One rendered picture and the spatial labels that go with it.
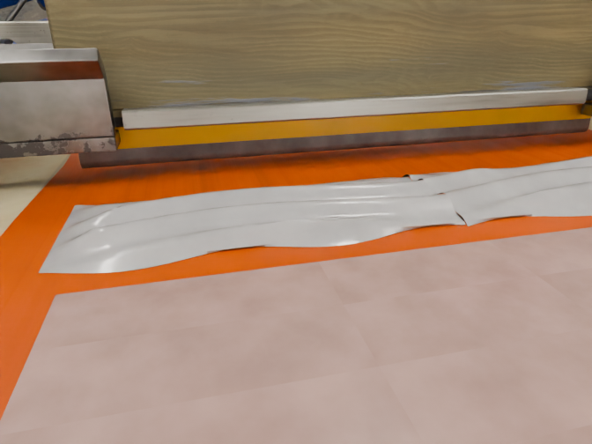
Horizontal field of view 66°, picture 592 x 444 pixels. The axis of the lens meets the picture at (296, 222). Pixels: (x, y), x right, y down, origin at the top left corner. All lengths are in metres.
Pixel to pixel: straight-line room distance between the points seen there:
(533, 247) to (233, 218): 0.13
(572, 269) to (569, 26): 0.21
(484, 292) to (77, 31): 0.23
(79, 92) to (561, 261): 0.23
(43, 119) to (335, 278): 0.17
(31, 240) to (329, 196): 0.14
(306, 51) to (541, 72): 0.16
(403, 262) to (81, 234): 0.14
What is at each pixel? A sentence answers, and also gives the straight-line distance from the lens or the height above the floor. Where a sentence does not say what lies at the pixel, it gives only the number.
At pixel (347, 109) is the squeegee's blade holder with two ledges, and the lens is 0.28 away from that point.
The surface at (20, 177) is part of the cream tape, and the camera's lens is 0.32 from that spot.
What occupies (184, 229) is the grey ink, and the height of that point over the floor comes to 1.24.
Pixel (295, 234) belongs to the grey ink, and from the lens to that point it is 0.19.
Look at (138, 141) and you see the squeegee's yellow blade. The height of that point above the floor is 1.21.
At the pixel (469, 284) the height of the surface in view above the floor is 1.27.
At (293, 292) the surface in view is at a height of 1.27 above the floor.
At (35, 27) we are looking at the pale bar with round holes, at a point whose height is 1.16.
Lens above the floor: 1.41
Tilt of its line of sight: 53 degrees down
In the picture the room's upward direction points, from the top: 11 degrees clockwise
